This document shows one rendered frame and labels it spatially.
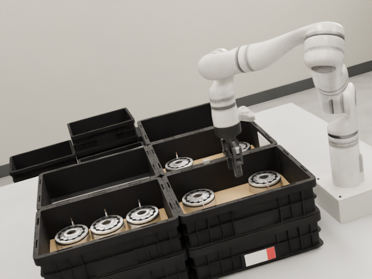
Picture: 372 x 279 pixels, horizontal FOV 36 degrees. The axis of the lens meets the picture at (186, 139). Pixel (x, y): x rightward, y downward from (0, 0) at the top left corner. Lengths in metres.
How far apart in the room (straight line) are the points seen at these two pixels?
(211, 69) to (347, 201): 0.62
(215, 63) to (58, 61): 3.26
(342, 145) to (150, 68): 3.17
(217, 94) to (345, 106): 0.41
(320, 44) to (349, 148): 0.54
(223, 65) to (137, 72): 3.31
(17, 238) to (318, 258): 1.11
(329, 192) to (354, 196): 0.08
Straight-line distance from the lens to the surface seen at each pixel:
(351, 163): 1.83
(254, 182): 1.81
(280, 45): 1.43
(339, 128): 1.78
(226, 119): 1.56
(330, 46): 1.35
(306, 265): 1.68
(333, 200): 1.84
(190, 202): 1.76
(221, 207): 1.56
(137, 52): 4.75
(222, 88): 1.54
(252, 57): 1.45
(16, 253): 2.13
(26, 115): 4.76
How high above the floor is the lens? 1.67
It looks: 21 degrees down
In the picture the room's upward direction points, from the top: 12 degrees counter-clockwise
